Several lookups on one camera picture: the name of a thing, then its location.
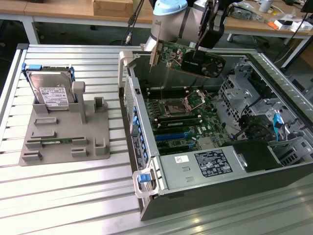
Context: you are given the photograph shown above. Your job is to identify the black RAM stick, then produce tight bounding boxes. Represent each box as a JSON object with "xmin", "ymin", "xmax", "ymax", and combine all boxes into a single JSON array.
[{"xmin": 157, "ymin": 117, "xmax": 202, "ymax": 128}]

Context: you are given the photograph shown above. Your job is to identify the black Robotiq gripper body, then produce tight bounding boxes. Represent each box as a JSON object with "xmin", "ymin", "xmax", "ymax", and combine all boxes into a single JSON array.
[{"xmin": 202, "ymin": 0, "xmax": 225, "ymax": 49}]

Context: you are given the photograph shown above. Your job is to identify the green RAM stick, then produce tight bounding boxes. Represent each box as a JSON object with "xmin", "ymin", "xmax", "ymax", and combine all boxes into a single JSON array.
[{"xmin": 40, "ymin": 138, "xmax": 74, "ymax": 144}]

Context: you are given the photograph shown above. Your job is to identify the grey parts rack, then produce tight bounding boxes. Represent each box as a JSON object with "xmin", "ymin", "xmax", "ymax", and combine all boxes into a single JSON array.
[{"xmin": 19, "ymin": 81, "xmax": 111, "ymax": 167}]

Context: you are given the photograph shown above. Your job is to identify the blue expansion slot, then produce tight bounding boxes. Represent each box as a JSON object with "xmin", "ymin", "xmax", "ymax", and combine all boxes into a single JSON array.
[{"xmin": 155, "ymin": 133, "xmax": 187, "ymax": 142}]

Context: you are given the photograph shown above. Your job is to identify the orange white black box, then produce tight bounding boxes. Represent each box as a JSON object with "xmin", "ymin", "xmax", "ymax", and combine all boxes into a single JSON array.
[{"xmin": 268, "ymin": 19, "xmax": 294, "ymax": 30}]

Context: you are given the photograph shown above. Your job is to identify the blue disk caddy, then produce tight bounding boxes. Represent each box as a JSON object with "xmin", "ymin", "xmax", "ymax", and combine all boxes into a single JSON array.
[{"xmin": 21, "ymin": 63, "xmax": 76, "ymax": 103}]

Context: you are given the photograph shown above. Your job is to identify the cluttered wooden desk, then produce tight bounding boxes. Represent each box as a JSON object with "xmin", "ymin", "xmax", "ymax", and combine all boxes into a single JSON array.
[{"xmin": 224, "ymin": 0, "xmax": 313, "ymax": 69}]

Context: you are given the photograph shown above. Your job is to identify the grey metal disk bay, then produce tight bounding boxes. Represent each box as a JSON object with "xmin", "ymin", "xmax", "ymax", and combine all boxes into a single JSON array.
[{"xmin": 268, "ymin": 136, "xmax": 309, "ymax": 167}]

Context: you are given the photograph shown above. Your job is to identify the brown cardboard box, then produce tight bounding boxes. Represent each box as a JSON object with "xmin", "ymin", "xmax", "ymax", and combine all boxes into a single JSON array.
[{"xmin": 92, "ymin": 0, "xmax": 134, "ymax": 12}]

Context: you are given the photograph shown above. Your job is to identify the white small box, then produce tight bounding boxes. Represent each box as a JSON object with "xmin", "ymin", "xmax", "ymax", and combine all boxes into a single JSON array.
[{"xmin": 290, "ymin": 21, "xmax": 312, "ymax": 32}]

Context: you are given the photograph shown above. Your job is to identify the grey electronic device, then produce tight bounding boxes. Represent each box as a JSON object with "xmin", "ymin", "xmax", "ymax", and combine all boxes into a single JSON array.
[{"xmin": 232, "ymin": 6, "xmax": 254, "ymax": 20}]

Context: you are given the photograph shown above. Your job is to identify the Nvidia graphics card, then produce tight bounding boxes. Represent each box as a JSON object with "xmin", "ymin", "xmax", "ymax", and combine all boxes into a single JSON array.
[{"xmin": 149, "ymin": 21, "xmax": 227, "ymax": 79}]

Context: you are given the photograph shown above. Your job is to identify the blue flat wire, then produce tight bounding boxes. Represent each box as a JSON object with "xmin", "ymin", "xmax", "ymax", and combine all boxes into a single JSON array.
[{"xmin": 273, "ymin": 113, "xmax": 285, "ymax": 142}]

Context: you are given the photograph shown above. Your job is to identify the open black PC case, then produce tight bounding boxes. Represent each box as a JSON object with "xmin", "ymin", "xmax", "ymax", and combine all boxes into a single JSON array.
[{"xmin": 118, "ymin": 50, "xmax": 313, "ymax": 222}]

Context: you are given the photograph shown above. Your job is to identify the beige corner fixture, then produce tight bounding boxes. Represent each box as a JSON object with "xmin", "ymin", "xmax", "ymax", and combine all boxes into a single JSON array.
[{"xmin": 118, "ymin": 50, "xmax": 138, "ymax": 90}]

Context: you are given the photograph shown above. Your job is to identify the clear corner fixture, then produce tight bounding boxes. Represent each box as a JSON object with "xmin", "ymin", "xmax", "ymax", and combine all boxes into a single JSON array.
[{"xmin": 132, "ymin": 167, "xmax": 160, "ymax": 199}]

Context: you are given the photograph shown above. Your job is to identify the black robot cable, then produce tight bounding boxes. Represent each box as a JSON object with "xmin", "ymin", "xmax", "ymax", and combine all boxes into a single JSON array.
[{"xmin": 124, "ymin": 0, "xmax": 145, "ymax": 46}]

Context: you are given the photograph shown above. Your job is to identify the wooden desk white frame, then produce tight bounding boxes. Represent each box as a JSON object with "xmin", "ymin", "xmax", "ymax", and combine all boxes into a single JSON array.
[{"xmin": 0, "ymin": 0, "xmax": 157, "ymax": 45}]

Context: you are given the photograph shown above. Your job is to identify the silver hard disk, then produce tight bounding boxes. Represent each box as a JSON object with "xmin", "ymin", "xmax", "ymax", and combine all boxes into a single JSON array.
[{"xmin": 28, "ymin": 70, "xmax": 75, "ymax": 111}]

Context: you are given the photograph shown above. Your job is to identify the white cylinder container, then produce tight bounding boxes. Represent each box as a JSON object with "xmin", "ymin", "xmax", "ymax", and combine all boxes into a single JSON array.
[{"xmin": 258, "ymin": 0, "xmax": 274, "ymax": 13}]

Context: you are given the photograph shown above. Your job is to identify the blue case latch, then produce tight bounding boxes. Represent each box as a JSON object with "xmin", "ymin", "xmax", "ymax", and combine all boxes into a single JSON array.
[{"xmin": 137, "ymin": 172, "xmax": 150, "ymax": 184}]

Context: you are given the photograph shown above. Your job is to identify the CPU socket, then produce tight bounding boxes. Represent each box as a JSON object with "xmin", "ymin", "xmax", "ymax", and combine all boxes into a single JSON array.
[{"xmin": 160, "ymin": 97, "xmax": 194, "ymax": 116}]

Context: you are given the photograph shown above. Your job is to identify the green Dell motherboard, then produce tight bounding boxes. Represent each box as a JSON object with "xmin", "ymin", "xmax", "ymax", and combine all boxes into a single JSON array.
[{"xmin": 144, "ymin": 85, "xmax": 237, "ymax": 156}]

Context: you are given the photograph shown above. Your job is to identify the grey power supply unit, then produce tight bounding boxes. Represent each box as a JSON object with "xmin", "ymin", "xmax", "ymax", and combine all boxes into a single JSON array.
[{"xmin": 156, "ymin": 145, "xmax": 246, "ymax": 191}]

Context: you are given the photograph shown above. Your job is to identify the open metal socket cover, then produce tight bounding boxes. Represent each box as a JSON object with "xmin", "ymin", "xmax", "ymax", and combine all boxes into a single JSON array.
[{"xmin": 183, "ymin": 89, "xmax": 209, "ymax": 110}]

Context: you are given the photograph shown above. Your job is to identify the black monitor stand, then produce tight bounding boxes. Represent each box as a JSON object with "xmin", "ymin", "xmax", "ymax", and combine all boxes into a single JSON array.
[{"xmin": 300, "ymin": 0, "xmax": 313, "ymax": 13}]

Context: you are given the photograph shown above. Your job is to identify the grey computer case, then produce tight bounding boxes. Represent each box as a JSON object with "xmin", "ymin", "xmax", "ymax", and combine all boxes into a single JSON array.
[{"xmin": 287, "ymin": 73, "xmax": 313, "ymax": 98}]

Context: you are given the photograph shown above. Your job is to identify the silver chipset heatsink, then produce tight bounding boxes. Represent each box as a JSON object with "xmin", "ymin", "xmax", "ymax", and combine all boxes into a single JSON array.
[{"xmin": 197, "ymin": 137, "xmax": 217, "ymax": 150}]

